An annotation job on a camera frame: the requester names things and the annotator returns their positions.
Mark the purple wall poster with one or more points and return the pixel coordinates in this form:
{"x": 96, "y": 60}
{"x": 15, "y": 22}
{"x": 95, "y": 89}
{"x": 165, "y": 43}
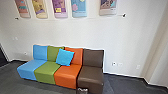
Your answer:
{"x": 60, "y": 8}

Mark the light blue wall poster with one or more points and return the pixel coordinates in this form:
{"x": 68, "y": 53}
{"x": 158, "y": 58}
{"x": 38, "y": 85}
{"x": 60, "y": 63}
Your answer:
{"x": 79, "y": 8}

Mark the blue sofa seat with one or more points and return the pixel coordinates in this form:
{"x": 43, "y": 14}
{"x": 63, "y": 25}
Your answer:
{"x": 30, "y": 69}

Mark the brown sofa seat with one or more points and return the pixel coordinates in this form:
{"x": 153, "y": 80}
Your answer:
{"x": 91, "y": 78}

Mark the orange sofa seat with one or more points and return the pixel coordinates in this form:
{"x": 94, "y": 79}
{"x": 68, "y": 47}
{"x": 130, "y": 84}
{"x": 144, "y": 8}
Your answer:
{"x": 67, "y": 76}

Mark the white socket with dark centre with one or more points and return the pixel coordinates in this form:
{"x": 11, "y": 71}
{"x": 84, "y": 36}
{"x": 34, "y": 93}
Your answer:
{"x": 114, "y": 63}

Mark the small black wall mount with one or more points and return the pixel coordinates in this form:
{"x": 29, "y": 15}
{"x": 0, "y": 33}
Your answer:
{"x": 124, "y": 15}

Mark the blue cushion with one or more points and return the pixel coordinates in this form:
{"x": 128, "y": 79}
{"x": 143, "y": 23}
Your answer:
{"x": 65, "y": 57}

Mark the yellow wall poster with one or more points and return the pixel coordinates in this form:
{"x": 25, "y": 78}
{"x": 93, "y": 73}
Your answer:
{"x": 40, "y": 8}

